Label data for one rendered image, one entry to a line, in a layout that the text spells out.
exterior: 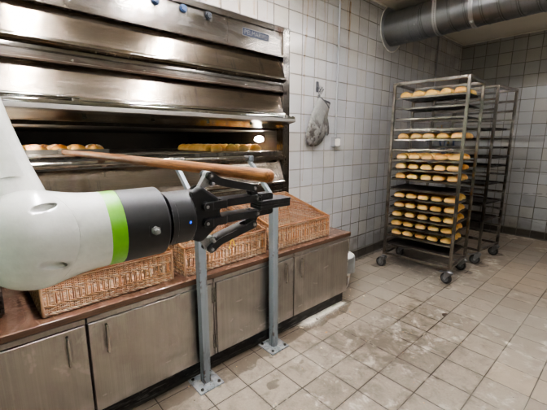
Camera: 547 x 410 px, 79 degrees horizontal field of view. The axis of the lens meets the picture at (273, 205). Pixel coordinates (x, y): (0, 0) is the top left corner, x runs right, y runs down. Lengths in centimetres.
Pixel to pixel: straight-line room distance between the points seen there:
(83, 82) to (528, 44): 505
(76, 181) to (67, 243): 164
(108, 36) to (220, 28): 73
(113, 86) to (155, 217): 170
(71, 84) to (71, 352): 126
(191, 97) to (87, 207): 189
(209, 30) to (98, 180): 117
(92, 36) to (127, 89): 29
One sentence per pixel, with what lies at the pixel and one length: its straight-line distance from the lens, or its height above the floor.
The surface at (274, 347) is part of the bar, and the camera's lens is 223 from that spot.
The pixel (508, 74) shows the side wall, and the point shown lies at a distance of 561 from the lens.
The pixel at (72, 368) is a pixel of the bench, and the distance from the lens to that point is 171.
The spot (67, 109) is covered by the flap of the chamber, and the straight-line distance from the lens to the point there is 187.
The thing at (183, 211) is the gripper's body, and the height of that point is 116.
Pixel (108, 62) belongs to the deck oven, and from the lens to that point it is 211.
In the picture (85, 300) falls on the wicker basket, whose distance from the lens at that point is 164.
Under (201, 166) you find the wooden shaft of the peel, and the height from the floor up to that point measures 119.
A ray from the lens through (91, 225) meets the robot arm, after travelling 41.
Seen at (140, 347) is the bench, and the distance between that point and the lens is 177.
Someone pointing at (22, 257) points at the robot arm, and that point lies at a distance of 40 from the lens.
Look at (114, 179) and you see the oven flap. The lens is 208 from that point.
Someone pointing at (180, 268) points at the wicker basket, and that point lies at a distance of 182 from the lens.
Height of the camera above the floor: 126
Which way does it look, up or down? 11 degrees down
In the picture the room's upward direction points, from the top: straight up
